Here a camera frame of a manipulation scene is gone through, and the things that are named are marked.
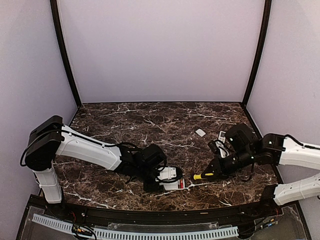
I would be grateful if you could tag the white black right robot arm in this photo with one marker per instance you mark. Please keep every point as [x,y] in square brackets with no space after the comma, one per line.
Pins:
[272,149]

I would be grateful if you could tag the black front rail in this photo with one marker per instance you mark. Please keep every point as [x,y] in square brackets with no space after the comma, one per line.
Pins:
[232,215]

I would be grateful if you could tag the white battery cover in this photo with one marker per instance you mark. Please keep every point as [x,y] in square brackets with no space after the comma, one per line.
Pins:
[200,132]

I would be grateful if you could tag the red AAA battery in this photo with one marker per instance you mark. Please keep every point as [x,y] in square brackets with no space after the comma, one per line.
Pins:
[181,184]

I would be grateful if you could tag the black left frame post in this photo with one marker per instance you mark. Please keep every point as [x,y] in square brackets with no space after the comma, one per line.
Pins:
[63,52]

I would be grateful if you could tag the white air conditioner remote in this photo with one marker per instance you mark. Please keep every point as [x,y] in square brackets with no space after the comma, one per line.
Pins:
[221,136]

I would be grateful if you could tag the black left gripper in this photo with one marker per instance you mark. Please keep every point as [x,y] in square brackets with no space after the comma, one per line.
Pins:
[148,187]

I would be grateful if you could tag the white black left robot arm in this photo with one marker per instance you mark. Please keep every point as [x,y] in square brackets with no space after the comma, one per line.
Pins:
[53,138]

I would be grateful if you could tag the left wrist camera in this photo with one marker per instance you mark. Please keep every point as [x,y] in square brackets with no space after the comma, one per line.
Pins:
[167,174]

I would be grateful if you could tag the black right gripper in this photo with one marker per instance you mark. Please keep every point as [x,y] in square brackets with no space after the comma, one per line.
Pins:
[220,171]

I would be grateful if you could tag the white remote control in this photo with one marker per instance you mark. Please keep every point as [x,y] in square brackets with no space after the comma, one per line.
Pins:
[172,186]

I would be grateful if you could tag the black right frame post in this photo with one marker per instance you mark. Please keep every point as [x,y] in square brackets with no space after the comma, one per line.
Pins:
[258,53]

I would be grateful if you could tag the yellow handled screwdriver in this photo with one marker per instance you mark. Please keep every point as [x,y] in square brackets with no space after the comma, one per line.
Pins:
[203,176]

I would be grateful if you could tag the white slotted cable duct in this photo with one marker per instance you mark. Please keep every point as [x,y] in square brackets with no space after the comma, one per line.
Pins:
[118,231]

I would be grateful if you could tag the black frame post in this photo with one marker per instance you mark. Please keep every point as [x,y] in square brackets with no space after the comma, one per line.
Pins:
[63,52]
[258,53]

